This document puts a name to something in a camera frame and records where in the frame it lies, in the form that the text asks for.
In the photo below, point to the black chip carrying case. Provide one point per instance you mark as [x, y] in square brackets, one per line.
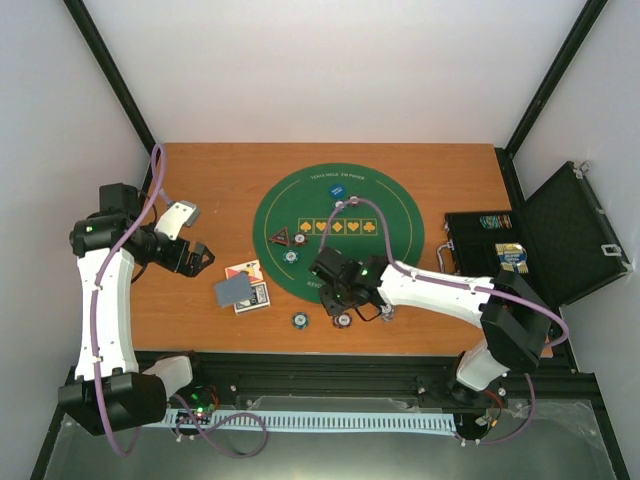
[572, 248]

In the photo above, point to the red chip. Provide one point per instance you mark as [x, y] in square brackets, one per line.
[300, 239]

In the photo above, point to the green round poker mat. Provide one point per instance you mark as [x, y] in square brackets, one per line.
[302, 203]

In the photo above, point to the gold blue card pack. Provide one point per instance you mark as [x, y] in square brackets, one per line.
[512, 257]

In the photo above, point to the multicolour chips in case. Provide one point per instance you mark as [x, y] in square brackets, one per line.
[502, 221]

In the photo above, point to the green blue chip stack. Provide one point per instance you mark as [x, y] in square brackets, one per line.
[300, 320]

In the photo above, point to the light blue cable duct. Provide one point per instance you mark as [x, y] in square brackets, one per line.
[310, 422]

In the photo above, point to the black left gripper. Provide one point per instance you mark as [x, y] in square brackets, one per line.
[177, 264]

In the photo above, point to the black frame post left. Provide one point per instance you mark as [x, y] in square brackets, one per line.
[99, 49]

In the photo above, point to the blue club special card box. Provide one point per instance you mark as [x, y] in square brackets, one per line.
[258, 299]

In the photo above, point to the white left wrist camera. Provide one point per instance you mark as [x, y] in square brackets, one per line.
[178, 215]

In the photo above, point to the blue backed card deck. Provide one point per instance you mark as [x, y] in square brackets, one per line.
[234, 290]

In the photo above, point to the blue small blind button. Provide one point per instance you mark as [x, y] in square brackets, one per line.
[337, 191]

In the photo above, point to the triangular all in button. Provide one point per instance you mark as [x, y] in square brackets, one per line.
[281, 237]

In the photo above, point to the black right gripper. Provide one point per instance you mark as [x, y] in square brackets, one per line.
[332, 306]

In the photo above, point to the yellow ace card box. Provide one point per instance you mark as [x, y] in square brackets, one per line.
[251, 268]

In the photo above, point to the black frame post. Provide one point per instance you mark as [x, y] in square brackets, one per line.
[572, 43]
[99, 49]

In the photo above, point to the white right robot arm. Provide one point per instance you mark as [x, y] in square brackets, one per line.
[517, 325]

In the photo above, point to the orange black chip stack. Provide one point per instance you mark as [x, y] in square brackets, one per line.
[342, 321]

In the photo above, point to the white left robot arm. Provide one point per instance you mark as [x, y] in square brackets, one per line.
[109, 393]

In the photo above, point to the purple white chip stack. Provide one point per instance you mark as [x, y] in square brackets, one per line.
[387, 313]

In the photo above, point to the black frame post right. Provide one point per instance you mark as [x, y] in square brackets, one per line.
[572, 43]

